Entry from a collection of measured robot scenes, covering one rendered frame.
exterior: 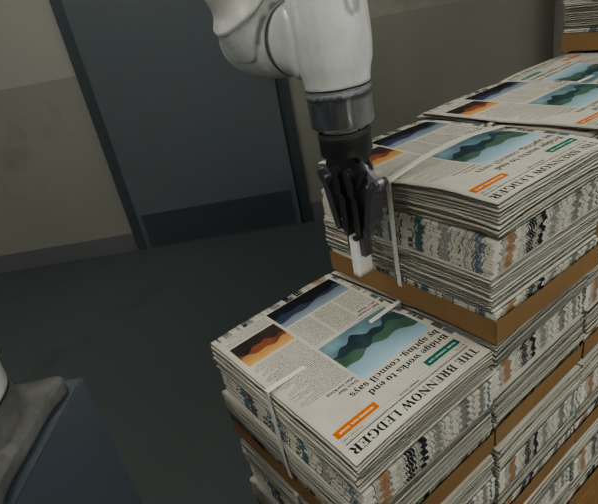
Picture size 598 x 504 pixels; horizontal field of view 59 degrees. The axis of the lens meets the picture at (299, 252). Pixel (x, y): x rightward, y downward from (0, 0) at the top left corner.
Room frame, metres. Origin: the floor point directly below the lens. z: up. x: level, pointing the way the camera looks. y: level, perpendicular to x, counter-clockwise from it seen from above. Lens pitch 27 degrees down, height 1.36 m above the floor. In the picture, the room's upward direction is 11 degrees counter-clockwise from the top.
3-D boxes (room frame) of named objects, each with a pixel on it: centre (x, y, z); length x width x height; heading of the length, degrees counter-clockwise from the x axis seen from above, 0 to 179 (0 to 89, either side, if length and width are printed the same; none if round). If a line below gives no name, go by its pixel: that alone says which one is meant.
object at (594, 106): (0.99, -0.52, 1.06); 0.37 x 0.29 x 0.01; 32
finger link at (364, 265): (0.73, -0.10, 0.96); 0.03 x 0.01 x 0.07; 123
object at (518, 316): (0.74, -0.34, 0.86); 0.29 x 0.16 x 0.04; 122
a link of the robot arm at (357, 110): (0.73, -0.10, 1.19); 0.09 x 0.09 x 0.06
